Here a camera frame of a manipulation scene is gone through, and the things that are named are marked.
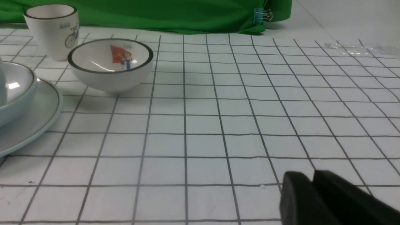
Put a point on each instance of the pale green bowl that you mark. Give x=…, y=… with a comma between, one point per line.
x=18, y=88

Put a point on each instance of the green backdrop cloth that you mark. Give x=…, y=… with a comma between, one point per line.
x=179, y=16

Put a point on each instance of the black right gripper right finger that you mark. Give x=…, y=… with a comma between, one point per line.
x=351, y=205

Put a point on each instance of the white cup black rim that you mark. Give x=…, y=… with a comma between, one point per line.
x=55, y=28

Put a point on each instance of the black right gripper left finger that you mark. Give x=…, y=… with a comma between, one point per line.
x=301, y=204

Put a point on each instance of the blue binder clip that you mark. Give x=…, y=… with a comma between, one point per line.
x=262, y=15

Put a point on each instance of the clear plastic wrapper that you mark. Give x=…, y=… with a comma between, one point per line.
x=364, y=49

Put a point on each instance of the white bowl black rim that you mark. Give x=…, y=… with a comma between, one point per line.
x=112, y=65

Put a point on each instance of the pale green plate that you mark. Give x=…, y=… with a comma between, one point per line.
x=41, y=115

